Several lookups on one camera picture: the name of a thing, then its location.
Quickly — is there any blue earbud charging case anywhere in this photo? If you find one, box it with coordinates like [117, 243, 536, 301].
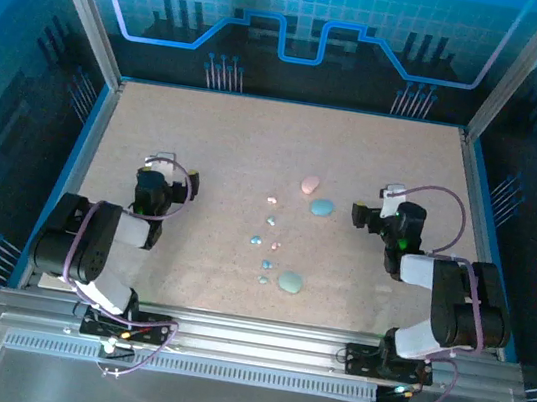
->
[308, 196, 336, 220]

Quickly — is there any pink earbud charging case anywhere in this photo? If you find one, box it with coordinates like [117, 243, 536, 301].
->
[299, 174, 323, 197]

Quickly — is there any green earbud charging case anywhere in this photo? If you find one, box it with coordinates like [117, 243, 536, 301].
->
[275, 268, 305, 296]

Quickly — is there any black controller box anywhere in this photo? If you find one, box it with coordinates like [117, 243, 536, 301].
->
[373, 381, 413, 402]

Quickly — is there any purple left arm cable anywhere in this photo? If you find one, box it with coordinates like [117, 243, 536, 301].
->
[48, 145, 203, 387]

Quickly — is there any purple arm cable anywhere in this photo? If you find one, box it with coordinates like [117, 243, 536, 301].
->
[48, 145, 203, 387]
[367, 179, 508, 402]

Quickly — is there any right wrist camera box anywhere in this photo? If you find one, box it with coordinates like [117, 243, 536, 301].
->
[375, 180, 407, 221]

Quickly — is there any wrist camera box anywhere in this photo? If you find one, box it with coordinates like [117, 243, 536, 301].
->
[143, 148, 178, 173]
[375, 180, 407, 221]

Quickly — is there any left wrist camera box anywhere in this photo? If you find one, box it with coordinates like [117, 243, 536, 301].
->
[143, 148, 178, 173]

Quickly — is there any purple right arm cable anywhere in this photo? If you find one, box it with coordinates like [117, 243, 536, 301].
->
[367, 179, 508, 402]

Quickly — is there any aluminium table side rail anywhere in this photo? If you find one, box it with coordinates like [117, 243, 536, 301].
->
[426, 128, 537, 362]
[15, 69, 126, 300]

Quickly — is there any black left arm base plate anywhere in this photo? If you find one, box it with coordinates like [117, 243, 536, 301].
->
[79, 303, 175, 348]

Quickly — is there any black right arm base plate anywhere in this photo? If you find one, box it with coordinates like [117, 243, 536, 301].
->
[342, 341, 438, 387]

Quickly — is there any aluminium mounting rail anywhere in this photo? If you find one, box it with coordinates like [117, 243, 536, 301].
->
[0, 277, 529, 402]

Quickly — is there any slotted grey cable duct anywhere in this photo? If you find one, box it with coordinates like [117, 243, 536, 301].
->
[3, 331, 383, 402]

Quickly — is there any aluminium frame post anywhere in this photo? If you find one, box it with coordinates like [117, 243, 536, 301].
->
[19, 0, 137, 92]
[462, 0, 537, 154]

